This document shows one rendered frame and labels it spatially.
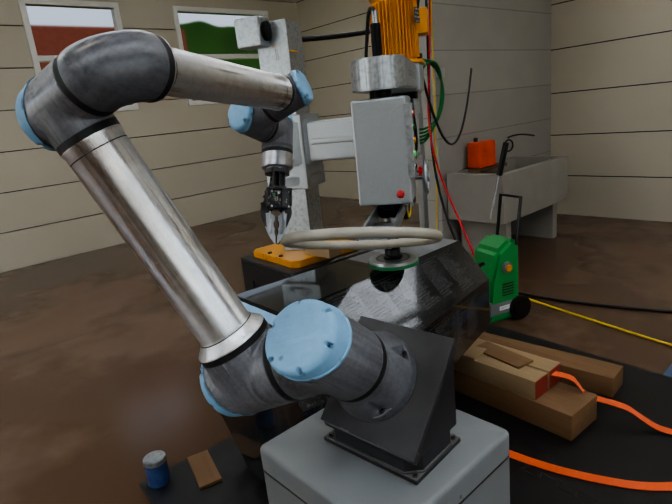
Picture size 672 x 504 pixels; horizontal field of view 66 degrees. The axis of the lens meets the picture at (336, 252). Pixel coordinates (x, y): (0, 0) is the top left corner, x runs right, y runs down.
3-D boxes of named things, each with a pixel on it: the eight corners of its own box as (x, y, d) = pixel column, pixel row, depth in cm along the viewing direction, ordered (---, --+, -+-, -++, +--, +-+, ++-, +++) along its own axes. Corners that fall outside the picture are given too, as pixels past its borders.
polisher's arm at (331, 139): (254, 169, 293) (248, 125, 286) (282, 162, 323) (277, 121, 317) (379, 161, 264) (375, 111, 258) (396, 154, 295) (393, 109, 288)
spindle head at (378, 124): (373, 197, 246) (365, 100, 234) (419, 194, 240) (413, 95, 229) (359, 213, 212) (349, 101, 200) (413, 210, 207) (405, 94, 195)
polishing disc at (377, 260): (427, 256, 224) (427, 254, 224) (396, 270, 210) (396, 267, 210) (390, 251, 239) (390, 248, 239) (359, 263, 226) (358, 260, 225)
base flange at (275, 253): (251, 256, 320) (250, 248, 319) (314, 238, 349) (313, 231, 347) (295, 269, 283) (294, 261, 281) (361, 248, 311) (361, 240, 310)
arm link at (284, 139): (253, 110, 148) (274, 121, 157) (252, 152, 147) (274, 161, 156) (279, 103, 144) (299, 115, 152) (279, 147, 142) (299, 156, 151)
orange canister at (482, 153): (461, 172, 522) (460, 139, 513) (488, 165, 553) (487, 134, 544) (480, 172, 505) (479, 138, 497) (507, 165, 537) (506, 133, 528)
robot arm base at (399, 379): (429, 346, 105) (406, 330, 98) (395, 436, 101) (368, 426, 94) (360, 324, 118) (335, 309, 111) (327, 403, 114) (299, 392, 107)
